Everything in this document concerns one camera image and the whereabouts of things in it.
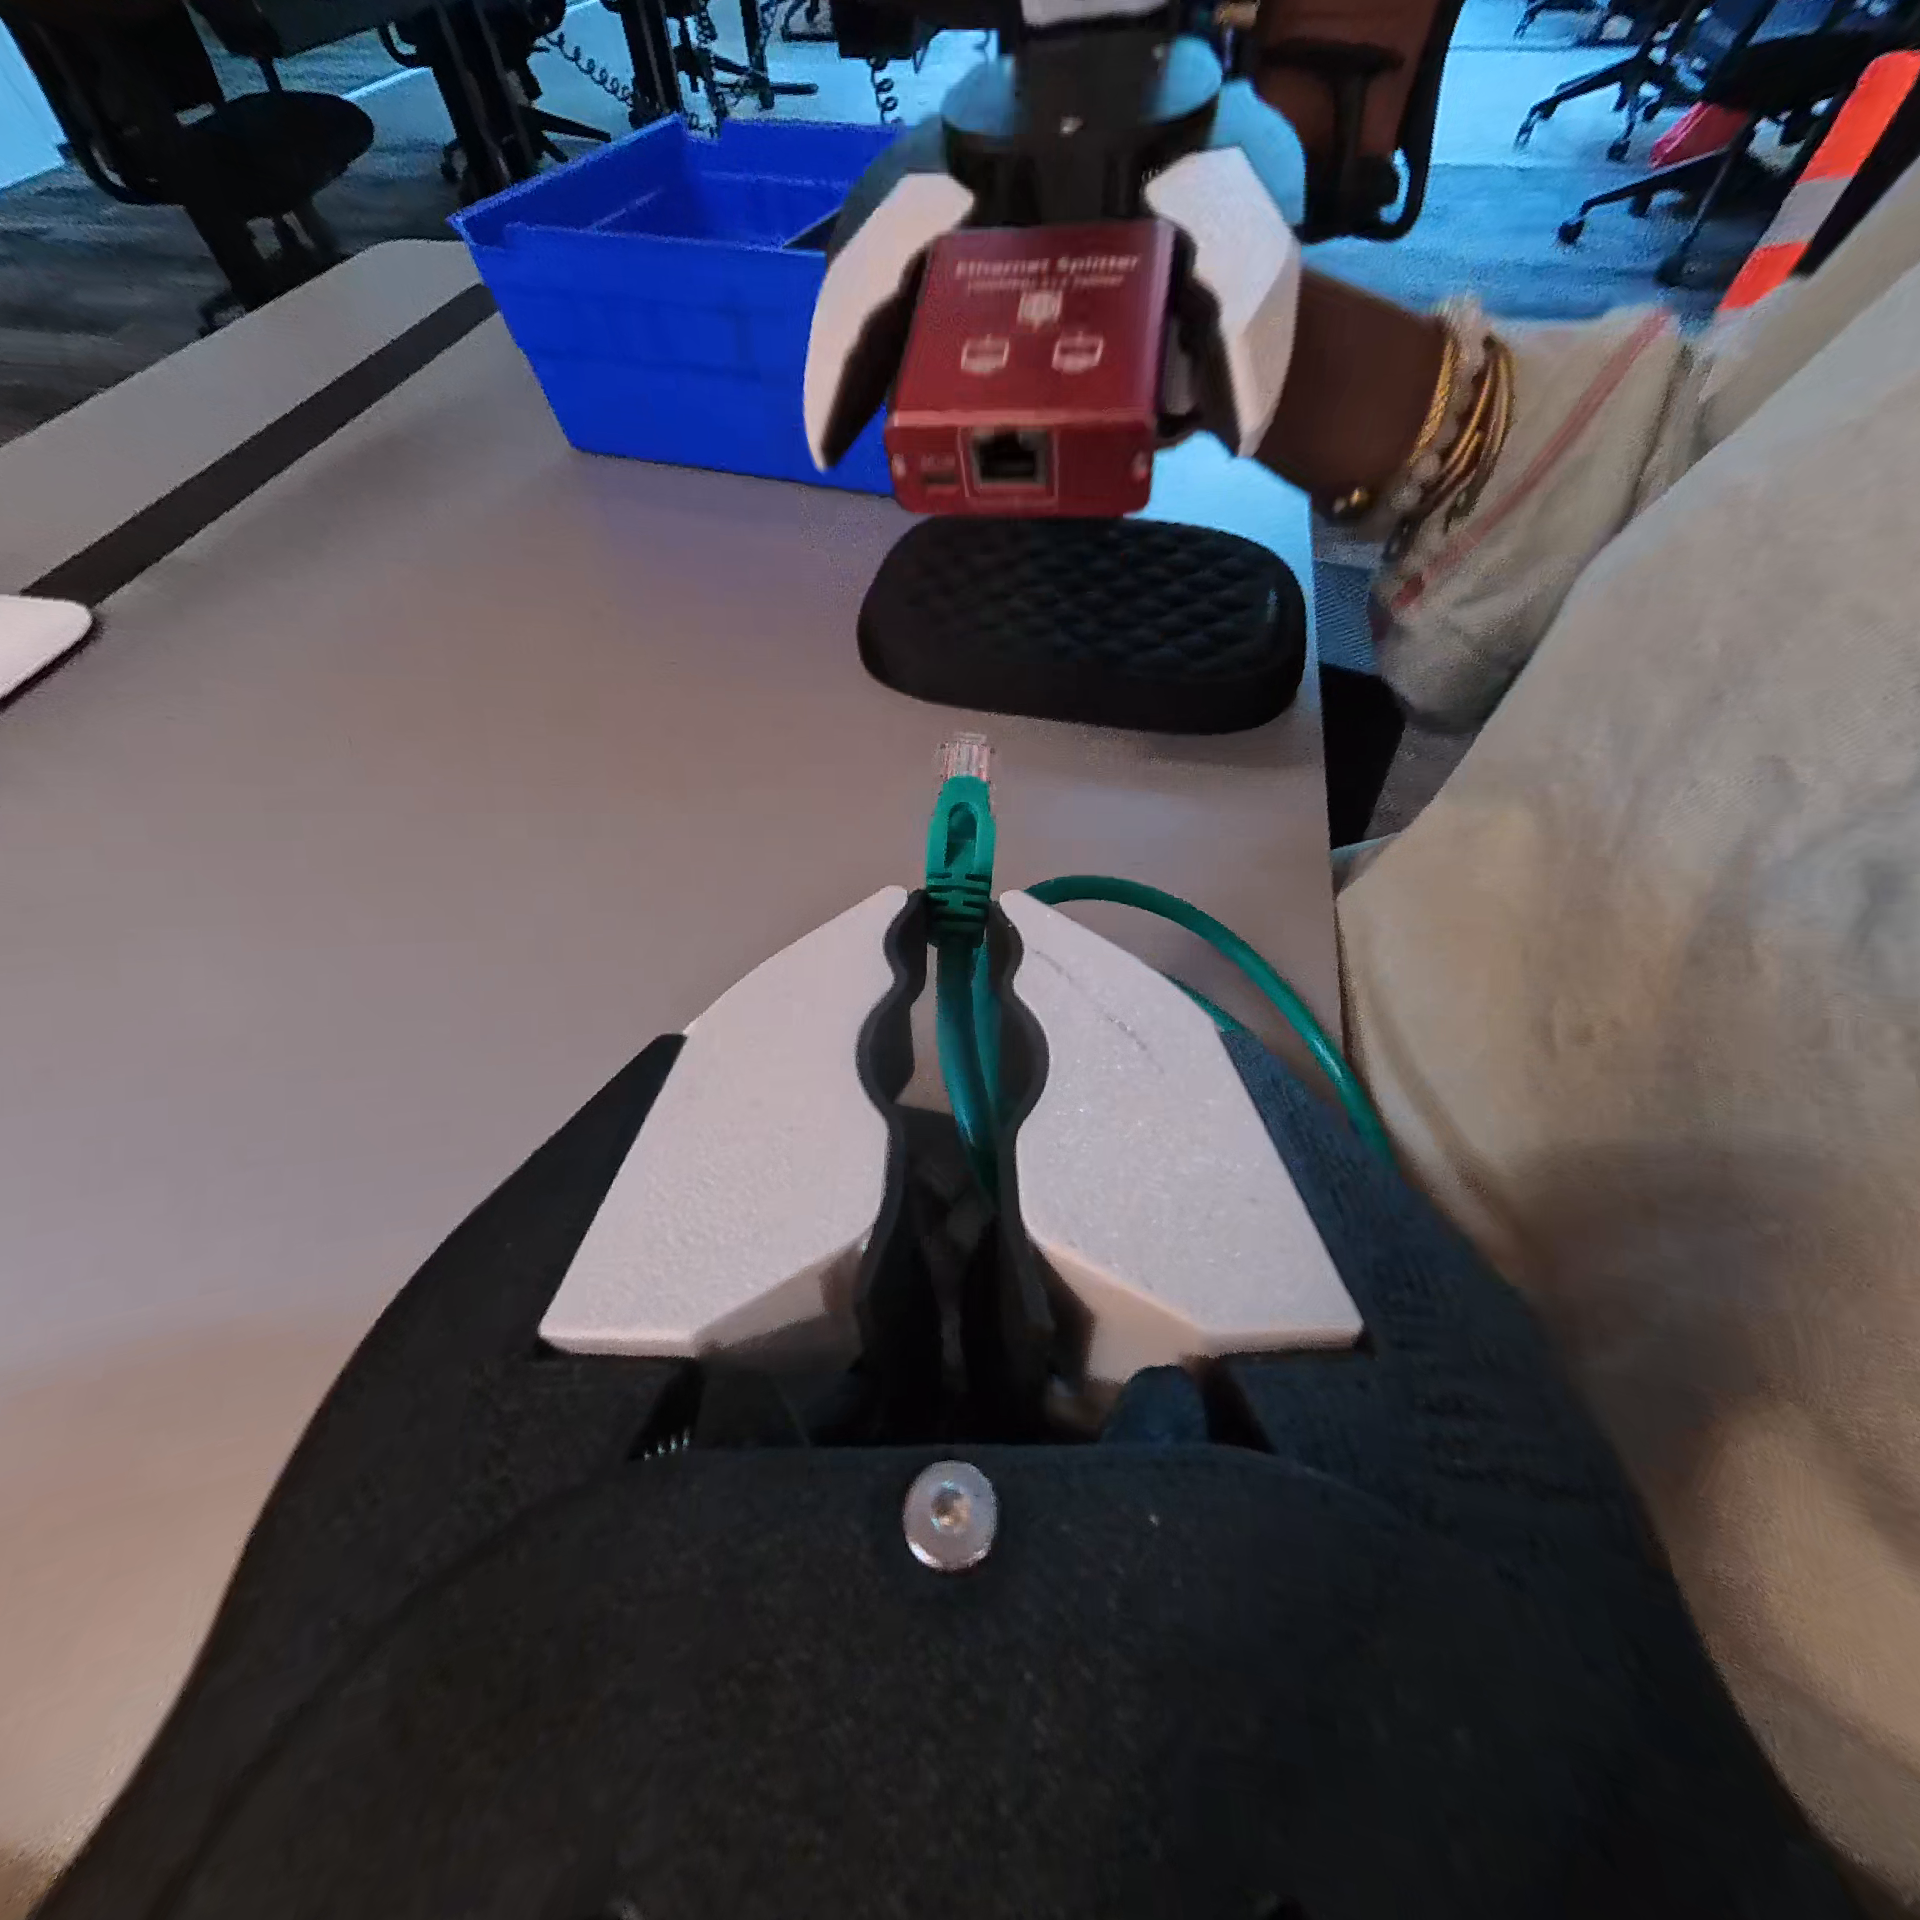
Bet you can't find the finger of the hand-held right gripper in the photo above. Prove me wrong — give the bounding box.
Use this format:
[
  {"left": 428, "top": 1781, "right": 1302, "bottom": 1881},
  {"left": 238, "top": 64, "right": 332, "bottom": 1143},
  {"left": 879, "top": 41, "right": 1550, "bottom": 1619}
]
[
  {"left": 801, "top": 170, "right": 976, "bottom": 472},
  {"left": 1151, "top": 145, "right": 1305, "bottom": 459}
]

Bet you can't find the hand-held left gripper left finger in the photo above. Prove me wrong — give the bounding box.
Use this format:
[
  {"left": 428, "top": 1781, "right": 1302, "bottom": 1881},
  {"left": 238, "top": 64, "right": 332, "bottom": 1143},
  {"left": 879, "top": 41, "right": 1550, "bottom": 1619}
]
[{"left": 536, "top": 881, "right": 962, "bottom": 1433}]

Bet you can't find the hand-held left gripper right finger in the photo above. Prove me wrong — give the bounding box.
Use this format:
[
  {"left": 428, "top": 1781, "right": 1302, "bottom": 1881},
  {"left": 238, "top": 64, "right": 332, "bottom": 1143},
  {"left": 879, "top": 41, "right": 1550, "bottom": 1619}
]
[{"left": 982, "top": 886, "right": 1367, "bottom": 1425}]

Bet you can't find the red ethernet splitter box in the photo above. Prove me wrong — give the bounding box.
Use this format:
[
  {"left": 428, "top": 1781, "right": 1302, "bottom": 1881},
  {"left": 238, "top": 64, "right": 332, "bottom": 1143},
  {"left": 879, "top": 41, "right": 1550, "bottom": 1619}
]
[{"left": 882, "top": 222, "right": 1180, "bottom": 519}]

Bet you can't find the blue plastic bin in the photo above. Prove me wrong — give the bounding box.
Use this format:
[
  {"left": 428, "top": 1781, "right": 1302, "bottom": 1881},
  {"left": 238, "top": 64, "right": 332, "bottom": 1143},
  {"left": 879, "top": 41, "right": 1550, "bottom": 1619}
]
[{"left": 449, "top": 117, "right": 910, "bottom": 495}]

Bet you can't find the green ethernet cable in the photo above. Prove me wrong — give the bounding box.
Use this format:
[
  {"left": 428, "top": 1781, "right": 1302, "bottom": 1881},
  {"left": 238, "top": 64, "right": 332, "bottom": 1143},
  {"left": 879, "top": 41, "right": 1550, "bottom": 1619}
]
[{"left": 921, "top": 735, "right": 1396, "bottom": 1202}]

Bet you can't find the person's right hand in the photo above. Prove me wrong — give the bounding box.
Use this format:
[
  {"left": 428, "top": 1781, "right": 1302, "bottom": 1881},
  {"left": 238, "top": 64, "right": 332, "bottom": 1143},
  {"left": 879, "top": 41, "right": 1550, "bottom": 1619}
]
[{"left": 1265, "top": 275, "right": 1448, "bottom": 510}]

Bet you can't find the black quilted wrist rest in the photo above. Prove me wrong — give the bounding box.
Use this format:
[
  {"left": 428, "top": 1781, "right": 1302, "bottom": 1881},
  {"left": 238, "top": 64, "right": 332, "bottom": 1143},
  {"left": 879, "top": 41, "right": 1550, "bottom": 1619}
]
[{"left": 856, "top": 517, "right": 1309, "bottom": 735}]

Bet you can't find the person's beige sweatshirt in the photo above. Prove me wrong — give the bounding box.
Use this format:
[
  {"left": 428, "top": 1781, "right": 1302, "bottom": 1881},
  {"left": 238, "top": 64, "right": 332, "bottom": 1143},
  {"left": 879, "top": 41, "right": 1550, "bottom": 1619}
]
[{"left": 1332, "top": 150, "right": 1920, "bottom": 1899}]

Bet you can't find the orange traffic cone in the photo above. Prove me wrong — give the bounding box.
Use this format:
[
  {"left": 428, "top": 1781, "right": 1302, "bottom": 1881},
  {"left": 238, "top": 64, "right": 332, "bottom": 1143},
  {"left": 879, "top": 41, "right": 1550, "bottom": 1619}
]
[{"left": 1720, "top": 47, "right": 1920, "bottom": 312}]

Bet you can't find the white stand with wooden board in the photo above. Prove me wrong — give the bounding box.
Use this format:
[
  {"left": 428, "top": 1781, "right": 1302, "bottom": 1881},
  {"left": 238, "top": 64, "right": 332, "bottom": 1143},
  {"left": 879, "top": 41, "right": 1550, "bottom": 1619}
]
[{"left": 0, "top": 597, "right": 96, "bottom": 703}]

